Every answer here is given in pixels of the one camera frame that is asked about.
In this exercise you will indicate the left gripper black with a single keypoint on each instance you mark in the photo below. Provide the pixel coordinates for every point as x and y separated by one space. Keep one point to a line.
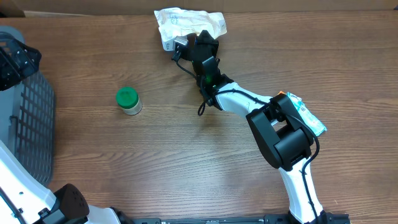
15 73

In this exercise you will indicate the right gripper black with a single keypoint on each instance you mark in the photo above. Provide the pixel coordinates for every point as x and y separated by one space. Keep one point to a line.
214 43

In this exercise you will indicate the beige dried mushroom bag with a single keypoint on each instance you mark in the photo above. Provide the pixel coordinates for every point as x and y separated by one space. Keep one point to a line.
176 22

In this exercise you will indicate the green bottle cap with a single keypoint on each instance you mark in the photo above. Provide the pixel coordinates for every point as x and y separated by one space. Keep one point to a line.
127 97

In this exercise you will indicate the clear jar white contents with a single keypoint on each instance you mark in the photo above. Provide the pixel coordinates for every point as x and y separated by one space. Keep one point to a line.
135 110

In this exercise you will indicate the orange tissue pack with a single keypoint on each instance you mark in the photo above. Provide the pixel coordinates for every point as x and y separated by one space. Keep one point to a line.
281 92

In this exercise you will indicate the teal snack packet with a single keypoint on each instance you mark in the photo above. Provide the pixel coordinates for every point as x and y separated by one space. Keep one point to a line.
312 121

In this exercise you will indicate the small teal tissue pack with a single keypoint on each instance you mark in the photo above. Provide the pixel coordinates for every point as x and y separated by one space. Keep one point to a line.
297 101

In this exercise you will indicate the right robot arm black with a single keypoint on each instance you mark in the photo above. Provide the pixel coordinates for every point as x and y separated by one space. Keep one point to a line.
281 134

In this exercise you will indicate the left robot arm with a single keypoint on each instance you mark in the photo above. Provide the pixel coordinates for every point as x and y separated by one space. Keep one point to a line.
25 200

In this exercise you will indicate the white barcode scanner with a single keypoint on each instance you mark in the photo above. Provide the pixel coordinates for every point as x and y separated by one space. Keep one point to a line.
168 45

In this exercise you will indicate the grey plastic shopping basket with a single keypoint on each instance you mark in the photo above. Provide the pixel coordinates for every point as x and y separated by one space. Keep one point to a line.
28 121

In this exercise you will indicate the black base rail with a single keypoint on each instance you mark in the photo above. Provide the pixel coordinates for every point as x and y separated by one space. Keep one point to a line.
327 218

